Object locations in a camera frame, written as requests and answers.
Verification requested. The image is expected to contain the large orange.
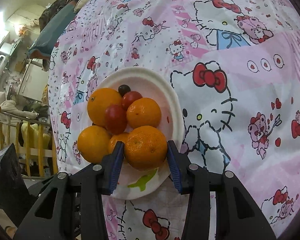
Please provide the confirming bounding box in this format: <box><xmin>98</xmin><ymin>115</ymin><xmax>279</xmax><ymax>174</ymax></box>
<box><xmin>87</xmin><ymin>88</ymin><xmax>122</xmax><ymax>127</ymax></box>
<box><xmin>77</xmin><ymin>125</ymin><xmax>111</xmax><ymax>164</ymax></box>

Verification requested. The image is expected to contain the small tangerine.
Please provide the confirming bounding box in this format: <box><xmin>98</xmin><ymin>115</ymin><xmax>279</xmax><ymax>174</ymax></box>
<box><xmin>124</xmin><ymin>126</ymin><xmax>167</xmax><ymax>171</ymax></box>
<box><xmin>126</xmin><ymin>98</ymin><xmax>161</xmax><ymax>129</ymax></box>
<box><xmin>107</xmin><ymin>132</ymin><xmax>129</xmax><ymax>154</ymax></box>

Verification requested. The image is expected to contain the red cherry tomato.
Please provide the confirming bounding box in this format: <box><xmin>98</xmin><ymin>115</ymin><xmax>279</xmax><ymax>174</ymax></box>
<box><xmin>105</xmin><ymin>105</ymin><xmax>127</xmax><ymax>134</ymax></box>
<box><xmin>121</xmin><ymin>91</ymin><xmax>142</xmax><ymax>110</ymax></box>

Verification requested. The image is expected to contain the dark grape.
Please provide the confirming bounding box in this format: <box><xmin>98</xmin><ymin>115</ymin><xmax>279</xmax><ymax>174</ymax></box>
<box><xmin>118</xmin><ymin>85</ymin><xmax>131</xmax><ymax>97</ymax></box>

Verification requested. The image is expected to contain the person's left hand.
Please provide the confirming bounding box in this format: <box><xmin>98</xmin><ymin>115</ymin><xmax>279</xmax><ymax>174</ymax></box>
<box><xmin>5</xmin><ymin>226</ymin><xmax>17</xmax><ymax>239</ymax></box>

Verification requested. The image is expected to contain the pink strawberry plate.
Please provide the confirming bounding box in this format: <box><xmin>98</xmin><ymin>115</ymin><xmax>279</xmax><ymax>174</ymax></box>
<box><xmin>87</xmin><ymin>67</ymin><xmax>184</xmax><ymax>199</ymax></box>

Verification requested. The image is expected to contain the Hello Kitty pink bedsheet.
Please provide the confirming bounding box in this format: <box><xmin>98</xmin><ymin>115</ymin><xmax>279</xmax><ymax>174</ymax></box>
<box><xmin>48</xmin><ymin>0</ymin><xmax>300</xmax><ymax>237</ymax></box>

